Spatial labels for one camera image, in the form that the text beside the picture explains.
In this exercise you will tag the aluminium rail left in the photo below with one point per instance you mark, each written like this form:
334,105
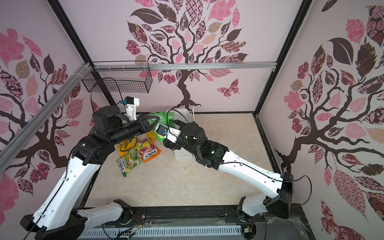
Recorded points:
12,149

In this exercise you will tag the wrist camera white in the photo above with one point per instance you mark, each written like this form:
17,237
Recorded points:
164,132
130,105

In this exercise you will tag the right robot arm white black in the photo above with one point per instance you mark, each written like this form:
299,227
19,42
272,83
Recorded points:
276,189

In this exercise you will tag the aluminium rail back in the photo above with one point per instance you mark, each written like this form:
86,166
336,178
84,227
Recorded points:
168,67

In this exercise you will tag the green yellow candy bag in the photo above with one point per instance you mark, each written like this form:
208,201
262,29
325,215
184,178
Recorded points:
128,161

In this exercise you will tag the black wire basket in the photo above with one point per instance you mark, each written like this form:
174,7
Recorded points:
120,76

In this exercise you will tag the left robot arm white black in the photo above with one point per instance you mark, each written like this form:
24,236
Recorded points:
57,219

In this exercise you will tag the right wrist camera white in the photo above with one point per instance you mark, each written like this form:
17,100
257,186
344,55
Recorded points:
164,132

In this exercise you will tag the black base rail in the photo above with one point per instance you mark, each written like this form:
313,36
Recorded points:
186,214

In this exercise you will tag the orange pink snack bag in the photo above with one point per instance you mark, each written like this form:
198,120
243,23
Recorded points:
147,150

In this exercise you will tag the green snack bag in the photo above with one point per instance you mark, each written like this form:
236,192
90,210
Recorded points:
165,119

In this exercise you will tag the aluminium rail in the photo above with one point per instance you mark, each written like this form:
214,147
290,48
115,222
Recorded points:
12,149
168,67

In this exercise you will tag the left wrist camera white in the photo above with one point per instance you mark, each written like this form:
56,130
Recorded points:
130,105

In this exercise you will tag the white slotted cable duct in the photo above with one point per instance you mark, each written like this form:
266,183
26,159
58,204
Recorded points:
165,233

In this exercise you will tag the yellow mango candy bag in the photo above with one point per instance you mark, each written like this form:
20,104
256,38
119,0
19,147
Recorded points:
126,146

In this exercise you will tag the yellow snack bag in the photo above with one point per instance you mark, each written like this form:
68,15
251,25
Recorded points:
151,136

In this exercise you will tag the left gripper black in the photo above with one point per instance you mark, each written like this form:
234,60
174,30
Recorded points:
144,123

